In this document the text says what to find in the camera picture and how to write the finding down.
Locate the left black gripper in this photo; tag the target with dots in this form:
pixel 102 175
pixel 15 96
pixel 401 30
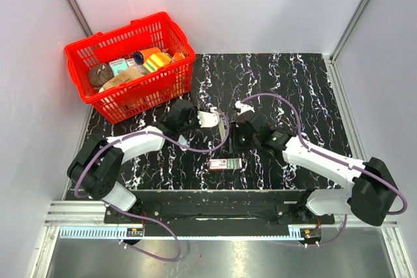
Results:
pixel 194 112

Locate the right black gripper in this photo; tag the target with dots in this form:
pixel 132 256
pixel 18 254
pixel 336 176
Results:
pixel 235 129

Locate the light blue small stapler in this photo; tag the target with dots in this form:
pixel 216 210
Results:
pixel 183 143

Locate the white black large stapler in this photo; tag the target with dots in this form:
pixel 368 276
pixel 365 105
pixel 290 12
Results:
pixel 223 127

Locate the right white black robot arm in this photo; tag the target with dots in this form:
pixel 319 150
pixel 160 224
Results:
pixel 366 188

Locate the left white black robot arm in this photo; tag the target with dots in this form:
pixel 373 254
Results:
pixel 96 167

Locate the red staple box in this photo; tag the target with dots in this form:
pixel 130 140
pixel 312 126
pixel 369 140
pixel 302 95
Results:
pixel 225 164

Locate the red plastic shopping basket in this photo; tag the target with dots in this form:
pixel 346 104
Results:
pixel 119 103

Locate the orange small packet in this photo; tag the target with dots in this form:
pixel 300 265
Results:
pixel 178 56

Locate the yellow green striped sponge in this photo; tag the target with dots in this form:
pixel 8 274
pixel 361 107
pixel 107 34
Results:
pixel 157 61

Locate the brown cardboard package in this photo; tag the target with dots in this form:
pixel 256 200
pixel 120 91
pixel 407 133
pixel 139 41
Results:
pixel 130 74

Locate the orange cylinder blue cap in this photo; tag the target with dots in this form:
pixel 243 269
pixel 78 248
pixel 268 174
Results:
pixel 142 55

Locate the teal small box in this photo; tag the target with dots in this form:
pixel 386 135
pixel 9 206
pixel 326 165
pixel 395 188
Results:
pixel 118 66

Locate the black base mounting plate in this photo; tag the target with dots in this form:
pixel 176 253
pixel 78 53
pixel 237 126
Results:
pixel 218 214

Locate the brown round bun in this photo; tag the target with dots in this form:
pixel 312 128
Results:
pixel 100 74

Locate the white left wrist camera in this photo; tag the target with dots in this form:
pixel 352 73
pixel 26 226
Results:
pixel 208 119

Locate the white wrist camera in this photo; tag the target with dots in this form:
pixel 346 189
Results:
pixel 242 108
pixel 208 119

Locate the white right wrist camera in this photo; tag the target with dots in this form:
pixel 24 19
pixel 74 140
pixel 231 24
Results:
pixel 242 108

